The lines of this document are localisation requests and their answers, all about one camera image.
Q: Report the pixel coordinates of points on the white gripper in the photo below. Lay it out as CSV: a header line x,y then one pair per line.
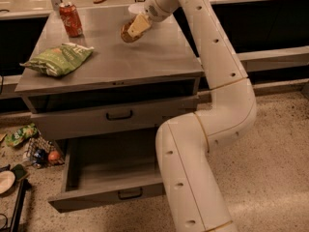
x,y
152,10

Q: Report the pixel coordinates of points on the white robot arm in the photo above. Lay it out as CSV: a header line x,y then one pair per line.
x,y
182,142

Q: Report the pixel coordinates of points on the grey drawer cabinet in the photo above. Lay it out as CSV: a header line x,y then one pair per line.
x,y
161,65

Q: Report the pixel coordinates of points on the red soda can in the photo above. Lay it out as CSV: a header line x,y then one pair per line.
x,y
71,19

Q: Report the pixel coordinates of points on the grey middle drawer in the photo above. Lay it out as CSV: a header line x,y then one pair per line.
x,y
111,118

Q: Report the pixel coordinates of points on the grey open bottom drawer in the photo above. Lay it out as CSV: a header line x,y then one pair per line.
x,y
108,169

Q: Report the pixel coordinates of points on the white bowl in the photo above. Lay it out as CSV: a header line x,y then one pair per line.
x,y
135,9

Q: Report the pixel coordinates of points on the green chip bag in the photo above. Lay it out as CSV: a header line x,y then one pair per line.
x,y
60,60

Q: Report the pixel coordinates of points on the green snack bag on floor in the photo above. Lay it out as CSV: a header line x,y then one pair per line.
x,y
21,135

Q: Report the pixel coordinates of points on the green sponge on floor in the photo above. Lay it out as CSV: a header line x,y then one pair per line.
x,y
20,172

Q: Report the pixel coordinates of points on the black stand on floor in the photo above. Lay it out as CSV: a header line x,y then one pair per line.
x,y
12,224

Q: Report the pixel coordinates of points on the round plate on floor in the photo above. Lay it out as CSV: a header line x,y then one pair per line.
x,y
7,179

